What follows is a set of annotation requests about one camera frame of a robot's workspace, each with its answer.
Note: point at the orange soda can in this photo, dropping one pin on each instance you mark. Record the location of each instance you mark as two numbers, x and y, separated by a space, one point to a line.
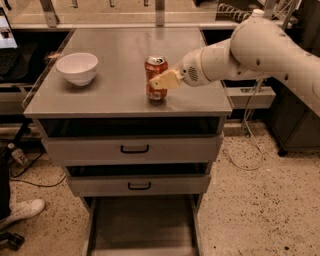
155 65

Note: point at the black chair base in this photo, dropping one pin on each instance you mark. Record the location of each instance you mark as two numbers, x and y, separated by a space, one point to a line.
14 240

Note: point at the grey drawer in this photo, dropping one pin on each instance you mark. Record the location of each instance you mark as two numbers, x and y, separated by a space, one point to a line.
135 180
71 151

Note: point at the white power strip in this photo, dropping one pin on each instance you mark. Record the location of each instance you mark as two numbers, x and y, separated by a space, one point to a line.
237 14

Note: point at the plastic bottle on floor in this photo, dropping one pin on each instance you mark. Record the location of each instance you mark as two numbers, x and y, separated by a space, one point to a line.
17 154

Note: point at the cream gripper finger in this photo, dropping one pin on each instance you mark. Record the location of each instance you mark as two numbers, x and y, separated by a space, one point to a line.
168 79

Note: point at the grey drawer cabinet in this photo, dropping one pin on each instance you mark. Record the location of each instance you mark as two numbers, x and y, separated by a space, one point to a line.
115 103

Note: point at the laptop computer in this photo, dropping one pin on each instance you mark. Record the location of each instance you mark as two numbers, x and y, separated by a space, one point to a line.
9 49

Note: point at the grey metal bracket box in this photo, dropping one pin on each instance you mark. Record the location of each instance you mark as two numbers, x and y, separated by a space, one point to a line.
242 97

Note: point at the white sneaker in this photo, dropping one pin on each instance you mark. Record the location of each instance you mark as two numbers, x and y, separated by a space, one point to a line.
20 211

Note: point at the middle grey drawer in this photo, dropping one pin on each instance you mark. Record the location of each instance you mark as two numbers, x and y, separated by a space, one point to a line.
135 180

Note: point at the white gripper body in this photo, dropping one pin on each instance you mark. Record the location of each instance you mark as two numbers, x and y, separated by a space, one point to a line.
190 71

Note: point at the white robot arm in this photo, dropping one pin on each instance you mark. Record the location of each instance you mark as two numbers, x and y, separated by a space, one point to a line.
257 49

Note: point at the white ceramic bowl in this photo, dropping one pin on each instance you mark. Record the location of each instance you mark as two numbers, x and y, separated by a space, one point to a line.
78 68

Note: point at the top grey drawer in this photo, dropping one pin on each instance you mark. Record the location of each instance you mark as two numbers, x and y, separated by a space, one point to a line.
71 151

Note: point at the open bottom drawer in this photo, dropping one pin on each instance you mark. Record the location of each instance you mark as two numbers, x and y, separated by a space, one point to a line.
164 225

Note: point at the dark cabinet at right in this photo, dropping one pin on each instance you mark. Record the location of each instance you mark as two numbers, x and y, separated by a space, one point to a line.
294 125

